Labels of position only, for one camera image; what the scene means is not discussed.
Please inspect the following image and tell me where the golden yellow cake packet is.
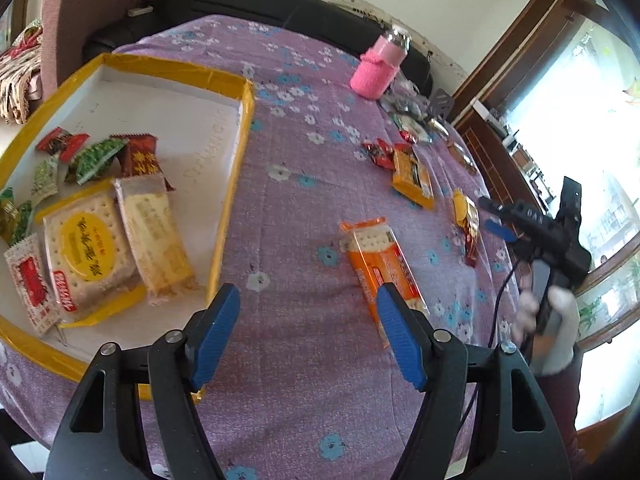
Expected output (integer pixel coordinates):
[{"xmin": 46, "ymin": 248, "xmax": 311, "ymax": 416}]
[{"xmin": 452, "ymin": 188, "xmax": 480, "ymax": 231}]

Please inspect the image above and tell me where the dark red long packet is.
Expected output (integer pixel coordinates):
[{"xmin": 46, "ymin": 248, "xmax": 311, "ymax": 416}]
[{"xmin": 462, "ymin": 210, "xmax": 480, "ymax": 268}]

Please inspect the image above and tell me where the orange yellow barcode packet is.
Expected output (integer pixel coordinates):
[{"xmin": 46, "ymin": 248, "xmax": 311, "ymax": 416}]
[{"xmin": 392, "ymin": 150, "xmax": 436, "ymax": 210}]

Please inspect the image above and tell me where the orange cracker packet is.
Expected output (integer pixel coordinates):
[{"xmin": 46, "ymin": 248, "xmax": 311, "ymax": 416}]
[{"xmin": 340, "ymin": 217, "xmax": 428, "ymax": 348}]

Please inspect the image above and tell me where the pale yellow biscuit packet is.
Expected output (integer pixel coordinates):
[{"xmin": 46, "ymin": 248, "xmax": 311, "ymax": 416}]
[{"xmin": 114, "ymin": 174, "xmax": 200, "ymax": 304}]

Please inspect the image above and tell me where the white red small sachet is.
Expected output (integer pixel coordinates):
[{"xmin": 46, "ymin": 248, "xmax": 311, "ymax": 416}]
[{"xmin": 4, "ymin": 233, "xmax": 61, "ymax": 337}]

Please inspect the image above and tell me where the green pea snack packet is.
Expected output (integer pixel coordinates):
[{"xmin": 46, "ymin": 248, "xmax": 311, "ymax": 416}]
[{"xmin": 64, "ymin": 138, "xmax": 128, "ymax": 185}]

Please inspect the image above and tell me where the right hand white glove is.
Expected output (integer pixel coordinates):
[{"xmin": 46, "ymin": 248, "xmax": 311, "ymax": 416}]
[{"xmin": 512, "ymin": 274, "xmax": 580, "ymax": 376}]

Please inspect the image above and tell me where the red wrapped candy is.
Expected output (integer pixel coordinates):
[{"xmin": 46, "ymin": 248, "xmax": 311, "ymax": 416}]
[
  {"xmin": 361, "ymin": 139, "xmax": 395, "ymax": 171},
  {"xmin": 399, "ymin": 130, "xmax": 418, "ymax": 144}
]

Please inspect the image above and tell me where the yellow round label cracker packet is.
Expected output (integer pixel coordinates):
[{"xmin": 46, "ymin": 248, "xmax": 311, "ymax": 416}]
[{"xmin": 36, "ymin": 180, "xmax": 146, "ymax": 328}]

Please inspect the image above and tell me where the clear plastic bag clutter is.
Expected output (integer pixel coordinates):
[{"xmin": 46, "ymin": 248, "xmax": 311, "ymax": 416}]
[{"xmin": 378, "ymin": 78, "xmax": 454, "ymax": 139}]

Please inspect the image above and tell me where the yellow cardboard tray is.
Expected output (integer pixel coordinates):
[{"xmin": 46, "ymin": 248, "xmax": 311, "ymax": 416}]
[{"xmin": 1, "ymin": 54, "xmax": 254, "ymax": 382}]

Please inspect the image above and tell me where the pink sleeved thermos bottle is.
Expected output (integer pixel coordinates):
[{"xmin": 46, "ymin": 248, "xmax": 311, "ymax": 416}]
[{"xmin": 349, "ymin": 24, "xmax": 411, "ymax": 101}]

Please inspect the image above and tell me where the brown red snack packet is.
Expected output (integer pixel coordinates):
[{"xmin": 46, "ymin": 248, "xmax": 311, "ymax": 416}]
[{"xmin": 110, "ymin": 133, "xmax": 162, "ymax": 178}]

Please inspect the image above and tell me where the red packet in tray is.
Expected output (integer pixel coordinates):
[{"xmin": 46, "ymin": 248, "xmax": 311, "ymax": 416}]
[{"xmin": 36, "ymin": 127, "xmax": 90, "ymax": 165}]

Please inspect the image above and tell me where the patterned blanket couch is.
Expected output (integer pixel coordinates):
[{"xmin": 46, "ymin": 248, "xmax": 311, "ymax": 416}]
[{"xmin": 1, "ymin": 18, "xmax": 43, "ymax": 125}]

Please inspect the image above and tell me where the black leather sofa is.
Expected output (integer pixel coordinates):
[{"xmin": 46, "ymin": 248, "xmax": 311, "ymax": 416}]
[{"xmin": 81, "ymin": 0, "xmax": 434, "ymax": 97}]

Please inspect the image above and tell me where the brown pink armchair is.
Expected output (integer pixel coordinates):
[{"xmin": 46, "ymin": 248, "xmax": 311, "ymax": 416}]
[{"xmin": 40, "ymin": 0, "xmax": 143, "ymax": 99}]

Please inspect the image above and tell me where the black cable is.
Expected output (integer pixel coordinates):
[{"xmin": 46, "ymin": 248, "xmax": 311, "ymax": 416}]
[{"xmin": 456, "ymin": 258, "xmax": 524, "ymax": 434}]

